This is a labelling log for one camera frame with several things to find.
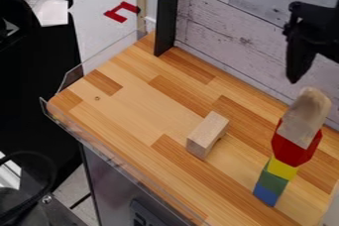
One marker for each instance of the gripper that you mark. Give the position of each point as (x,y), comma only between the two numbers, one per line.
(322,25)

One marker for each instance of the red block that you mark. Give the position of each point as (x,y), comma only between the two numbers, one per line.
(292,152)

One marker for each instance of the green block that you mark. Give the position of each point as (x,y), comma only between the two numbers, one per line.
(272,182)

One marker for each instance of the black post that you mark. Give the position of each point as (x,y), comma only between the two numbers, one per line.
(167,12)

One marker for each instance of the blue block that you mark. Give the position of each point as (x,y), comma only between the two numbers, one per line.
(265,195)

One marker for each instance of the red bracket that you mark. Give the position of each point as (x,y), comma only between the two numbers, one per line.
(119,12)

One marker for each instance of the white arch block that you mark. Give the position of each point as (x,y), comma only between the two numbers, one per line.
(206,135)

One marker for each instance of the yellow block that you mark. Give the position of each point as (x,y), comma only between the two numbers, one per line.
(280,169)

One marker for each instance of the white rounded block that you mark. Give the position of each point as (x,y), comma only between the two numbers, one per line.
(305,114)

